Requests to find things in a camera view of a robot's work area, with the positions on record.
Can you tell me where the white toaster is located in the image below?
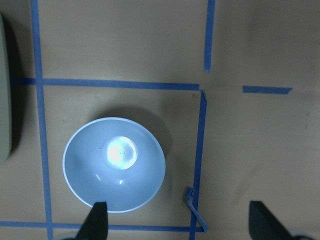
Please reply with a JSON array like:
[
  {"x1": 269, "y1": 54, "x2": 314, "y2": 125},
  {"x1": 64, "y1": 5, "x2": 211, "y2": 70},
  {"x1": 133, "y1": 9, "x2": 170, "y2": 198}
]
[{"x1": 0, "y1": 15, "x2": 12, "y2": 164}]

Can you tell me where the blue bowl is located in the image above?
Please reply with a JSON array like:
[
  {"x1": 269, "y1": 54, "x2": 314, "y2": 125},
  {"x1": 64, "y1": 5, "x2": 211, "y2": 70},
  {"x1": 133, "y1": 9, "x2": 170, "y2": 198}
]
[{"x1": 62, "y1": 117, "x2": 166, "y2": 214}]

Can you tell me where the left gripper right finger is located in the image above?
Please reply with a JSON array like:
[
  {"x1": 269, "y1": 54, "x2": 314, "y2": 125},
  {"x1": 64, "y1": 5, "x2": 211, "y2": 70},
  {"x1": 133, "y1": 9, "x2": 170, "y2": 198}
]
[{"x1": 249, "y1": 200, "x2": 294, "y2": 240}]

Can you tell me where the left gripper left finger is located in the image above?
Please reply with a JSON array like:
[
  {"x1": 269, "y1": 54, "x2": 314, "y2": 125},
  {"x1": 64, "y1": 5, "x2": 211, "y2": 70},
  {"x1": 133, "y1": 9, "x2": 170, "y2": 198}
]
[{"x1": 75, "y1": 202, "x2": 109, "y2": 240}]

